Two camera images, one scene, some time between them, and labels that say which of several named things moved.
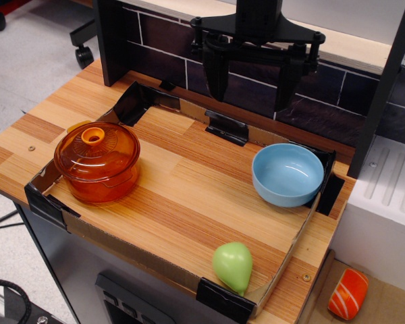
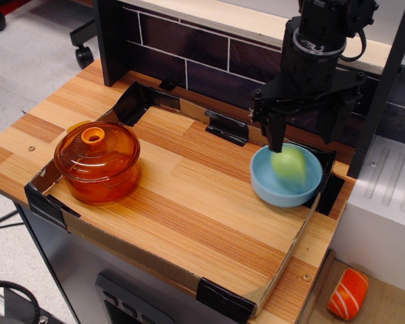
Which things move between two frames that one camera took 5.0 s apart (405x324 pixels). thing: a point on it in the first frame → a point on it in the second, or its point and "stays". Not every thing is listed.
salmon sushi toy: (349, 293) stays
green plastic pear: (233, 263) → (289, 164)
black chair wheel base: (84, 55) stays
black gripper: (258, 31) → (309, 79)
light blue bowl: (287, 175) stays
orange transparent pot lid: (97, 150) stays
